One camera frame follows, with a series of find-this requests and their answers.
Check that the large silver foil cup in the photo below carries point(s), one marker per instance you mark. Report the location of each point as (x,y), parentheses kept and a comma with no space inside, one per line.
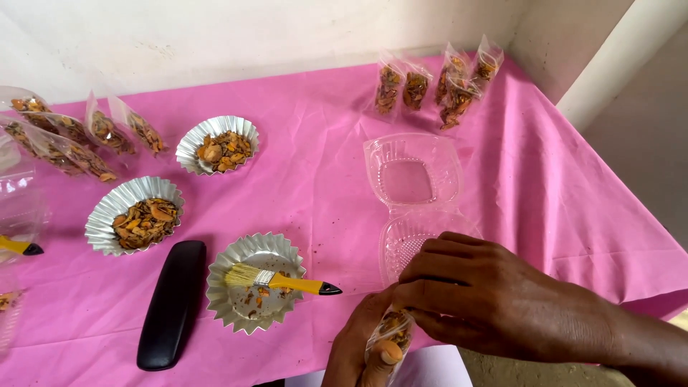
(105,212)

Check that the person's right hand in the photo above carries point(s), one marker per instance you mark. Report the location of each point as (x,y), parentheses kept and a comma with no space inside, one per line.
(510,306)

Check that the pink tablecloth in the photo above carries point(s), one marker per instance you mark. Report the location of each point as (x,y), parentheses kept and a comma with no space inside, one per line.
(312,177)

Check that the clear plastic clamshell container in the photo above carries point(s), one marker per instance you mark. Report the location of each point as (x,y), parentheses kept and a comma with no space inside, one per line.
(411,180)
(19,209)

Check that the nearly empty silver foil cup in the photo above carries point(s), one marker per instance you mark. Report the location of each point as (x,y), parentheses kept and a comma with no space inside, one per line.
(226,301)

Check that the scattered dried orange crumbs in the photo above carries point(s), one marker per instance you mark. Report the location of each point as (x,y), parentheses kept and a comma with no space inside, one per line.
(260,296)

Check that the small silver foil cup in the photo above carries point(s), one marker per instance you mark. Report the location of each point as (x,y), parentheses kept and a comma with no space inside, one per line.
(191,145)

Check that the black oblong case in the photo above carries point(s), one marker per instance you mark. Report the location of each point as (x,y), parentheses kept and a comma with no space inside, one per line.
(172,306)

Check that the person's left hand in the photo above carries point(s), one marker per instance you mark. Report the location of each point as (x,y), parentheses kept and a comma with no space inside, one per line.
(349,344)

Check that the dried brown orange pieces heap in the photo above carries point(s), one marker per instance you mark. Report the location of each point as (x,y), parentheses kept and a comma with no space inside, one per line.
(145,223)

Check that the person's white garment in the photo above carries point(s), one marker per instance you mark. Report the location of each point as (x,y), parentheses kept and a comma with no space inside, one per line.
(430,371)

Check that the clear packet of dried pieces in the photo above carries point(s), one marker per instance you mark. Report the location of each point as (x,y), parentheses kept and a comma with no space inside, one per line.
(37,148)
(450,72)
(387,88)
(457,105)
(110,134)
(8,314)
(86,158)
(415,90)
(32,107)
(485,67)
(395,330)
(144,131)

